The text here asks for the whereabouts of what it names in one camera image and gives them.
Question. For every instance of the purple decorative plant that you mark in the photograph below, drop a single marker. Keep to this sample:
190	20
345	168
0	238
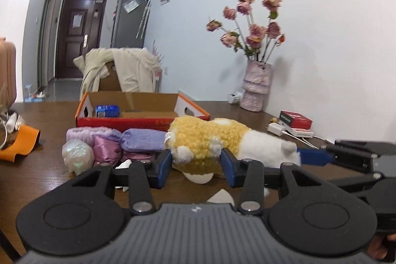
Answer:
157	52

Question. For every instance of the person's right hand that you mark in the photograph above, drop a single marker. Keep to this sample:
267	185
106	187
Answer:
382	248

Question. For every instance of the yellow white plush hamster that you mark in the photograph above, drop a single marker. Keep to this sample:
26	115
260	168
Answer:
216	140

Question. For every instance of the plastic sleeve on refrigerator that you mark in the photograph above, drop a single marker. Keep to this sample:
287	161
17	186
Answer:
131	5

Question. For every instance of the pink textured vase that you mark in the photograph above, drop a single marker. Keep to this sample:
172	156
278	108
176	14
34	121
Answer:
256	87

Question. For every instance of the white foam piece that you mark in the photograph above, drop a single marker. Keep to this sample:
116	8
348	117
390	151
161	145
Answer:
221	198
125	164

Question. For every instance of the white charger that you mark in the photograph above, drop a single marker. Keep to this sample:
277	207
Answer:
276	128

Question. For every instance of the small red box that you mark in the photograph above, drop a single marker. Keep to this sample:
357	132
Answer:
295	120

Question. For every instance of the pink suitcase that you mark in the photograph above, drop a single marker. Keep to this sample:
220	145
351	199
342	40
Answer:
7	69

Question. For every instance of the white wall outlet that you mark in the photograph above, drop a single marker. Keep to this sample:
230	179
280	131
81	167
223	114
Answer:
166	69

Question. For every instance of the white round sponge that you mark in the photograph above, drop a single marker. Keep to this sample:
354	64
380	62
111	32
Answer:
199	178

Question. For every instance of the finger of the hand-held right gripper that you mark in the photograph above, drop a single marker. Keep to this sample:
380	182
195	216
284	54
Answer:
360	185
312	156

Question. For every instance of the blue white bottle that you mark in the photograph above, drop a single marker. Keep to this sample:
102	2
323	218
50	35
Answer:
29	94

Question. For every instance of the metal floor bowl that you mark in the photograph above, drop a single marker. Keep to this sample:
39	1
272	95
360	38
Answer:
41	94

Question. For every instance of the brown cardboard box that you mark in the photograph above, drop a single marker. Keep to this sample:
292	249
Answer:
109	82

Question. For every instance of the beige coat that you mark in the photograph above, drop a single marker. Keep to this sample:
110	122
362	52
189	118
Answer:
133	69

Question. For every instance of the blue packet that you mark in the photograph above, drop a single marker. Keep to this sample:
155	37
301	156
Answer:
106	111

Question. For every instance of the dried pink rose bouquet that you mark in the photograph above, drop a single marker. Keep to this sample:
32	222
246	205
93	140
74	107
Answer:
252	32

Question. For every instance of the dark brown door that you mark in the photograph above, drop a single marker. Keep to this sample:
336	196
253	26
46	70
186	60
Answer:
77	50

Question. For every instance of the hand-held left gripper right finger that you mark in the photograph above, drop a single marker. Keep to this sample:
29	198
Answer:
229	171

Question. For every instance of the red cardboard box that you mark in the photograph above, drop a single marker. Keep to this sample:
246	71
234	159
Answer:
139	111

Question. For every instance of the lavender fluffy cloth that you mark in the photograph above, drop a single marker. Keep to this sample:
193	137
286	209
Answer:
144	138

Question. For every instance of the purple satin bonnet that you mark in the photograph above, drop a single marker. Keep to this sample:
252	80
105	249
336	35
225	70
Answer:
106	148

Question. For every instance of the small white tubes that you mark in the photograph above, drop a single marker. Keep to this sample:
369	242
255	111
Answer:
14	123

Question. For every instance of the grey refrigerator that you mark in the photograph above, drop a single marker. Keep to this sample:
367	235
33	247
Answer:
126	29

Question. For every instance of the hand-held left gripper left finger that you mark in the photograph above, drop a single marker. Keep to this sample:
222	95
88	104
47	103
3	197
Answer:
163	169

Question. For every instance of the iridescent mesh ball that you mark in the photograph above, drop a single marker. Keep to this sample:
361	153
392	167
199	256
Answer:
77	155

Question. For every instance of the flat white box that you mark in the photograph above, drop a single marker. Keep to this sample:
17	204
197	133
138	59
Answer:
301	133

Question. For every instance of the paper sheet on door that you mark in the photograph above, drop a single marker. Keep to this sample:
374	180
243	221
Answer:
76	20

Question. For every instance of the white folded umbrella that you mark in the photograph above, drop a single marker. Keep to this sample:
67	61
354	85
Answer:
144	19

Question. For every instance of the small white bottle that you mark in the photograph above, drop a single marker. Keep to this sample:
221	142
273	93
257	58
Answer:
235	97

